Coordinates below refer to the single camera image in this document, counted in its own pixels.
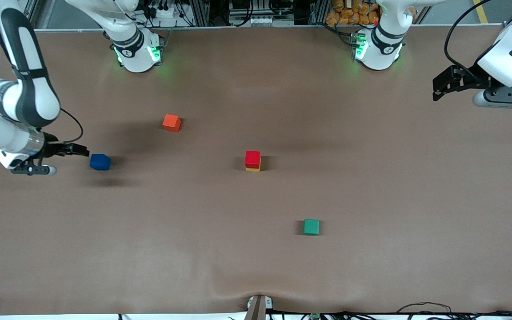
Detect black cable bundle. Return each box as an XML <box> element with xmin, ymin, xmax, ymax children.
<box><xmin>269</xmin><ymin>302</ymin><xmax>512</xmax><ymax>320</ymax></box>

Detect orange lumpy bag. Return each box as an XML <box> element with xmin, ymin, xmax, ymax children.
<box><xmin>326</xmin><ymin>0</ymin><xmax>380</xmax><ymax>25</ymax></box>

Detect orange cube block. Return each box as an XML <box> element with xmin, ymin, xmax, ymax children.
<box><xmin>162</xmin><ymin>114</ymin><xmax>182</xmax><ymax>133</ymax></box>

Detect blue cube block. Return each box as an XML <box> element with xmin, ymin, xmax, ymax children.
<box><xmin>89</xmin><ymin>154</ymin><xmax>112</xmax><ymax>171</ymax></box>

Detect vertical aluminium profile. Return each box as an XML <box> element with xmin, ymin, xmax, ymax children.
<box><xmin>309</xmin><ymin>0</ymin><xmax>330</xmax><ymax>25</ymax></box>
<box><xmin>188</xmin><ymin>0</ymin><xmax>210</xmax><ymax>26</ymax></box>

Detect brown camera mount post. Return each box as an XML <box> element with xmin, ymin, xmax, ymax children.
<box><xmin>244</xmin><ymin>295</ymin><xmax>273</xmax><ymax>320</ymax></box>

